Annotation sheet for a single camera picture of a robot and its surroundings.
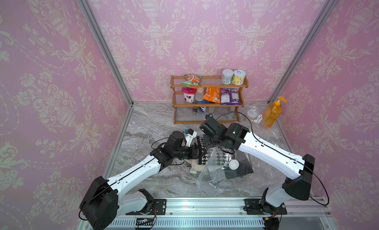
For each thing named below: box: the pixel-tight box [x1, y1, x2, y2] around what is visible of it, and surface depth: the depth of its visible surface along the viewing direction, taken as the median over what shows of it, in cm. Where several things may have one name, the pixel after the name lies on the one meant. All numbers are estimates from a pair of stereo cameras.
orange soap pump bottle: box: [262, 96, 288, 129], surface depth 97 cm
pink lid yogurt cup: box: [181, 86, 197, 104], surface depth 96 cm
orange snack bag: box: [202, 86, 221, 104], surface depth 102 cm
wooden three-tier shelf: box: [169, 75, 250, 125], surface depth 102 cm
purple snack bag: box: [220, 87, 241, 106], surface depth 102 cm
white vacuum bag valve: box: [228, 159, 240, 171], surface depth 76 cm
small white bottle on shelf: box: [194, 86, 205, 102], surface depth 101 cm
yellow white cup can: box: [231, 69, 247, 86], surface depth 91 cm
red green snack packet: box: [181, 74, 203, 89], surface depth 89 cm
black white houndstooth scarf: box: [196, 135, 237, 168], surface depth 76 cm
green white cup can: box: [221, 68, 234, 85], surface depth 91 cm
